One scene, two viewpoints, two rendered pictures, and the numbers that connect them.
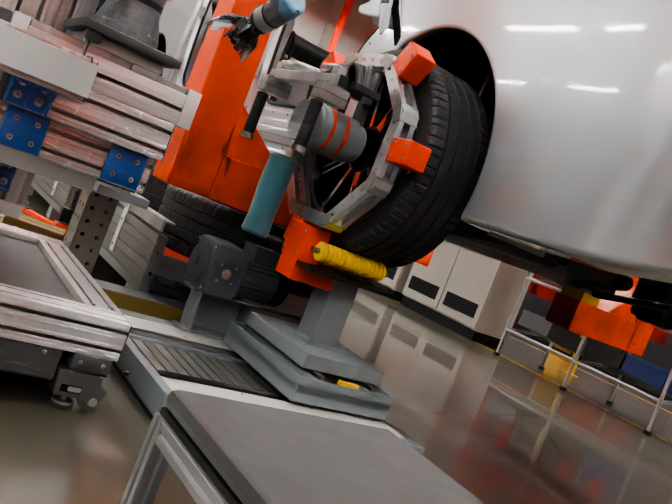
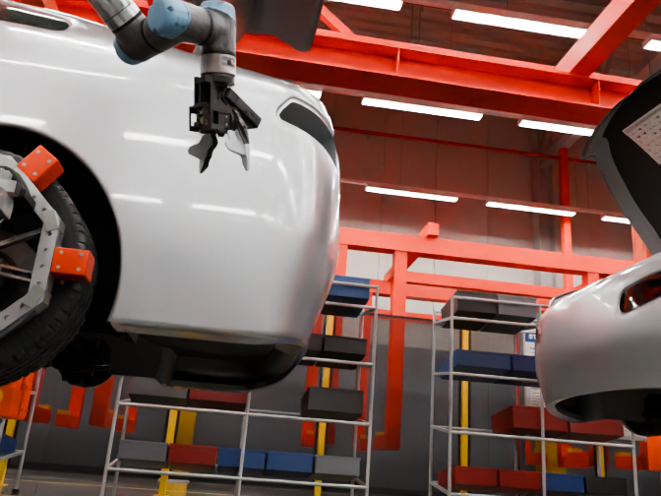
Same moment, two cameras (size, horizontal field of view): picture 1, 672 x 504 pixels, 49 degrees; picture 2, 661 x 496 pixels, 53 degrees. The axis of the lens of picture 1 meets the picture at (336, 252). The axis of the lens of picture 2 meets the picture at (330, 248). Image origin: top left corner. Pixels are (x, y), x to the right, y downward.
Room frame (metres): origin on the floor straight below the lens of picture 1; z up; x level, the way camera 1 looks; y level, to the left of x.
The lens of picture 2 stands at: (0.65, 1.12, 0.40)
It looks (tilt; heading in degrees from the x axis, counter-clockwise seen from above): 18 degrees up; 297
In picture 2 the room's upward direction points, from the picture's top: 4 degrees clockwise
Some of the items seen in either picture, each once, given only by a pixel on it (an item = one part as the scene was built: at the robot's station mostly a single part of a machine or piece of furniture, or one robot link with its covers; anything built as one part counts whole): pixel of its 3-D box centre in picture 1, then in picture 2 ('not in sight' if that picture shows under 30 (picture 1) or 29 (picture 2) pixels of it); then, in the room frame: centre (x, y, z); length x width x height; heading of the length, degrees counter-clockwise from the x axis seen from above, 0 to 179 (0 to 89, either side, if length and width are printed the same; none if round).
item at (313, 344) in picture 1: (326, 313); not in sight; (2.36, -0.04, 0.32); 0.40 x 0.30 x 0.28; 34
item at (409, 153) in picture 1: (407, 154); (73, 265); (2.00, -0.08, 0.85); 0.09 x 0.08 x 0.07; 34
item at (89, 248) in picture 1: (81, 245); not in sight; (2.51, 0.82, 0.21); 0.10 x 0.10 x 0.42; 34
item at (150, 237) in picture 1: (84, 192); not in sight; (3.60, 1.26, 0.28); 2.47 x 0.09 x 0.22; 34
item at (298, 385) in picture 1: (304, 367); not in sight; (2.36, -0.04, 0.13); 0.50 x 0.36 x 0.10; 34
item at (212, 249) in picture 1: (244, 294); not in sight; (2.54, 0.24, 0.26); 0.42 x 0.18 x 0.35; 124
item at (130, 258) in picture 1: (146, 241); not in sight; (3.82, 0.94, 0.14); 2.47 x 0.85 x 0.27; 34
